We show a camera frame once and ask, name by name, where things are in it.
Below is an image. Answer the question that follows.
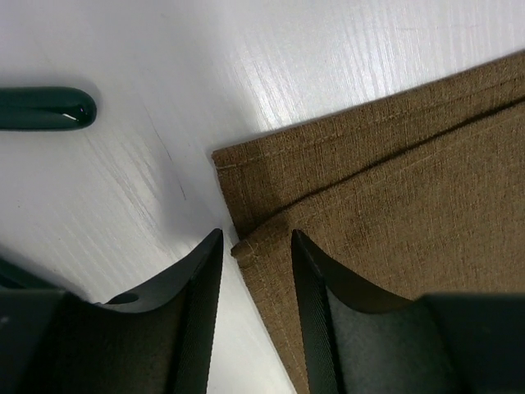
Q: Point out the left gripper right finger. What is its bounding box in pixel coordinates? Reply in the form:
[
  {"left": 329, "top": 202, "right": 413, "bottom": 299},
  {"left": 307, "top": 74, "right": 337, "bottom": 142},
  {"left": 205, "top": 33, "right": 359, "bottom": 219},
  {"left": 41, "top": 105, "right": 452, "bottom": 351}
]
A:
[{"left": 291, "top": 230, "right": 524, "bottom": 393}]

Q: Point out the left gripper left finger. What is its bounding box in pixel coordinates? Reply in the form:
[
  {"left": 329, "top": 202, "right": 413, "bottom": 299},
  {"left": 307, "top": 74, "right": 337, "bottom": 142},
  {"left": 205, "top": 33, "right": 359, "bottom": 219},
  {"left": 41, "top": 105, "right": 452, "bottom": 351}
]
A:
[{"left": 1, "top": 229, "right": 223, "bottom": 393}]

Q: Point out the brown cloth napkin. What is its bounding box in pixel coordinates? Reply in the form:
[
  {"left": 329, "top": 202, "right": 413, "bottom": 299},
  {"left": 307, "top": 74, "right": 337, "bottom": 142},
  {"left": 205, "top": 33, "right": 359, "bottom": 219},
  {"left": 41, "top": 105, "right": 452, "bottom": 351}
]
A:
[{"left": 212, "top": 52, "right": 524, "bottom": 393}]

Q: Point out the gold knife green handle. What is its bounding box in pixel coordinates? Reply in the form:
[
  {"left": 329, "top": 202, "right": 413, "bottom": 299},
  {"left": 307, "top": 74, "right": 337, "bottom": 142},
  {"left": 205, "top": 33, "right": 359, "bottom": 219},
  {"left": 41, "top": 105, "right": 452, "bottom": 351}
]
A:
[{"left": 1, "top": 86, "right": 98, "bottom": 131}]

